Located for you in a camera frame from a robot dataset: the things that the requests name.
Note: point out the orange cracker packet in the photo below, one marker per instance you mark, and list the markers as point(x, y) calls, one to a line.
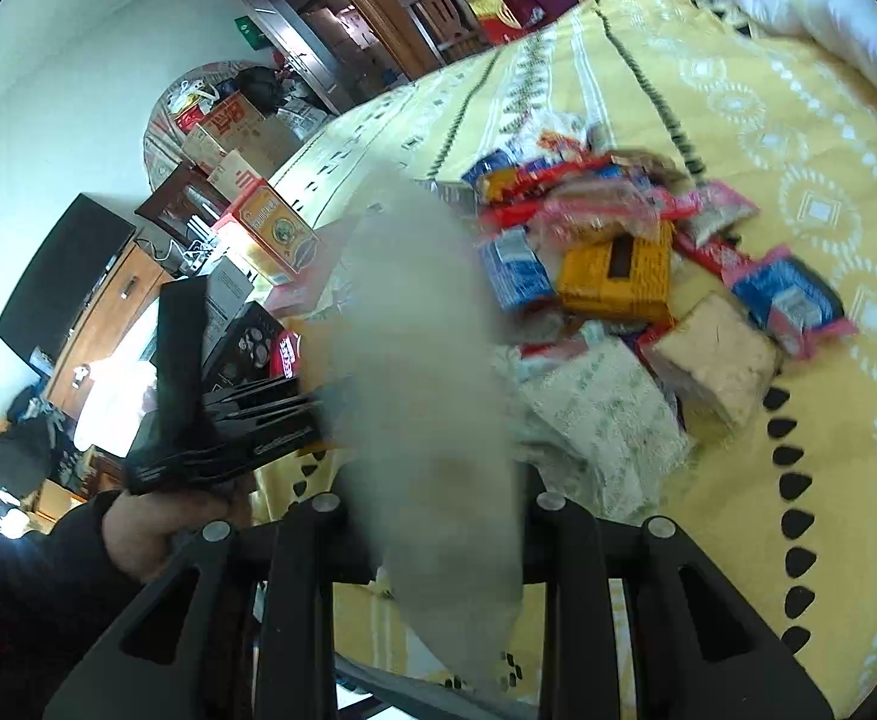
point(625, 278)

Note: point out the upper cardboard box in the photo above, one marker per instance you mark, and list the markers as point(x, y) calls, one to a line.
point(265, 143)

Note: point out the person left hand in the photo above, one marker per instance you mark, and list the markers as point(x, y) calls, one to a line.
point(138, 531)

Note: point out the red yellow gift bag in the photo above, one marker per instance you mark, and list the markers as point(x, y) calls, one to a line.
point(496, 20)

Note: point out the black icon-printed box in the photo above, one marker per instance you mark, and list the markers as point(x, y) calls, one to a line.
point(244, 352)

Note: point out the beige cake packet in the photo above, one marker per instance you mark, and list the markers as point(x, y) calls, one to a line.
point(715, 360)

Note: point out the yellow patterned bedspread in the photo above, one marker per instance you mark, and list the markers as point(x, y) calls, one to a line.
point(786, 505)

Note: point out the wooden drawer dresser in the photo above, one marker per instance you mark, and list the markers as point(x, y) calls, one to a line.
point(126, 291)

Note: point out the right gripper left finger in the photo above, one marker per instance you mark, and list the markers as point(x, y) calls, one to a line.
point(240, 625)

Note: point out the blue pink wafer packet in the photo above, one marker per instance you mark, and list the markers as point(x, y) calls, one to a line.
point(789, 301)

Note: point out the red Nescafe coffee bag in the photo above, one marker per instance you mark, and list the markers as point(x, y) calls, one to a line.
point(286, 355)

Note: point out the white grey carton box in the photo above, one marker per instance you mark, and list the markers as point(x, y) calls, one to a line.
point(226, 291)

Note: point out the green white rice snack bag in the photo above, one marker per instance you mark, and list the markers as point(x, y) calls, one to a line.
point(422, 413)

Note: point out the orange red tea box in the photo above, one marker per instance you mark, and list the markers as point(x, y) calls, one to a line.
point(268, 234)

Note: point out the wooden chair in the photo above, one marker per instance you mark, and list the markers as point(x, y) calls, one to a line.
point(449, 28)

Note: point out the black television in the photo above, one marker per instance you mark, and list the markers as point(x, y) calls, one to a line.
point(59, 280)

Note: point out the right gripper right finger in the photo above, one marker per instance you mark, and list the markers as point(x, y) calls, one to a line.
point(699, 650)

